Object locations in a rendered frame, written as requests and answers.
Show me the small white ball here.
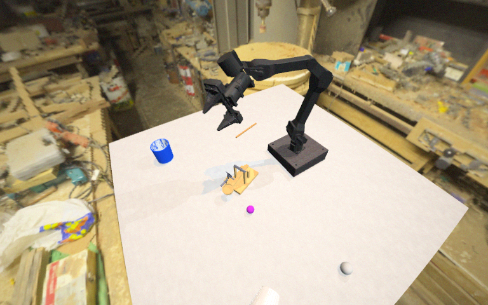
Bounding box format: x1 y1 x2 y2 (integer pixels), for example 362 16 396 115
340 262 353 275

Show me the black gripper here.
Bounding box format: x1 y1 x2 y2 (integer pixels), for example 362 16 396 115
202 79 244 131

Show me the blue cup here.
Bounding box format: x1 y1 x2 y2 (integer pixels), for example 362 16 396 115
150 139 173 165

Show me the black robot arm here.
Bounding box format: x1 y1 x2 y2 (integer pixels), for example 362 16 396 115
217 50 333 154

